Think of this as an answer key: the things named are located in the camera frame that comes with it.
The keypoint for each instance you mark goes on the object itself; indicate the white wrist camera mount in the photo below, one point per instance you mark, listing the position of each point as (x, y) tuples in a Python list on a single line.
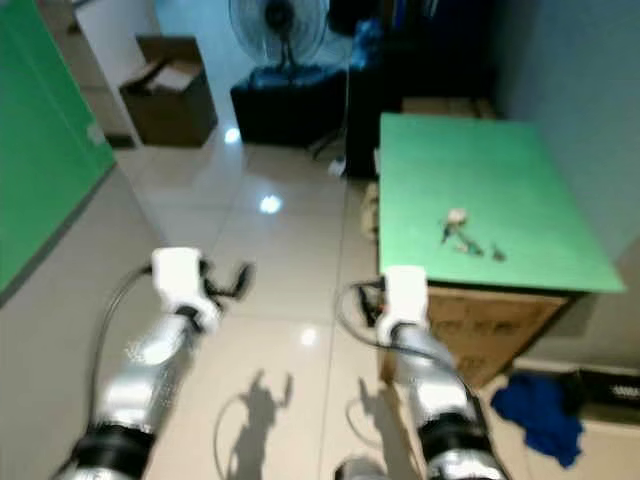
[(405, 292), (180, 275)]

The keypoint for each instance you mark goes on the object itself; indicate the black standing fan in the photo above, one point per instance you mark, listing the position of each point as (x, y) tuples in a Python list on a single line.
[(280, 18)]

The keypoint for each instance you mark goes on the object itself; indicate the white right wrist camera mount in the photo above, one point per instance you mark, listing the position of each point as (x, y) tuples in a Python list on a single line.
[(405, 292)]

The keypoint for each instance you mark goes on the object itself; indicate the black box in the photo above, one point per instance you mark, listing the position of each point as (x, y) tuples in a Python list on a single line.
[(288, 110)]

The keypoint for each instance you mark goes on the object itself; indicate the beige power strip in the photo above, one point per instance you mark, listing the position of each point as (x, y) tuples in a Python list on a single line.
[(370, 210)]

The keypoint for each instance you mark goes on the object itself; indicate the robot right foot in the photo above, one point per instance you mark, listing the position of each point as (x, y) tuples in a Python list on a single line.
[(362, 470)]

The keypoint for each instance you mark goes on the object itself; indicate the flat black item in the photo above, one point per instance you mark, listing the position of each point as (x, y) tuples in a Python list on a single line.
[(605, 388)]

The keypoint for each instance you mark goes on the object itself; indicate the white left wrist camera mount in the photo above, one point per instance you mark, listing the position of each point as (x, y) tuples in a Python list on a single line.
[(180, 275)]

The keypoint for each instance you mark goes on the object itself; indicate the blue plastic bag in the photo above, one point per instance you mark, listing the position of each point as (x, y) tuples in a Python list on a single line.
[(366, 45)]

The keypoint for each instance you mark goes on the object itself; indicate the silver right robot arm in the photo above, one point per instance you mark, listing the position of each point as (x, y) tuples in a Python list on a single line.
[(440, 390)]

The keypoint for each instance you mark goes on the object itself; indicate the short clear tape piece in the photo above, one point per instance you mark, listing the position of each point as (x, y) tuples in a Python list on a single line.
[(96, 134)]

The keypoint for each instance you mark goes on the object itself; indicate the black cabinet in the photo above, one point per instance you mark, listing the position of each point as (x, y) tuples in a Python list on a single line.
[(420, 50)]

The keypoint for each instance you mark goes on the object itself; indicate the brown cardboard table base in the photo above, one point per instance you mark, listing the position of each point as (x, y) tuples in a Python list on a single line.
[(500, 325)]

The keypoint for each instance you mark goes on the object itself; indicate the green table board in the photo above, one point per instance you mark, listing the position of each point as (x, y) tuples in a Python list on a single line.
[(490, 170)]

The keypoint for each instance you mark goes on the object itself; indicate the green wall board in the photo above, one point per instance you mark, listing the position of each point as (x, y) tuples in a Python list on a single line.
[(50, 120)]

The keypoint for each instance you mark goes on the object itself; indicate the blue cloth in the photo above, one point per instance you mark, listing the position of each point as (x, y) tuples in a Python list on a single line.
[(540, 410)]

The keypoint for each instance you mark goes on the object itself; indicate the open brown cardboard box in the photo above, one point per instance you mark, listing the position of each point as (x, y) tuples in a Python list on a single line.
[(172, 112)]

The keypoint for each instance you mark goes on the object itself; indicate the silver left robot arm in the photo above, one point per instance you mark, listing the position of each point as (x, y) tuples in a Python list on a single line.
[(150, 370)]

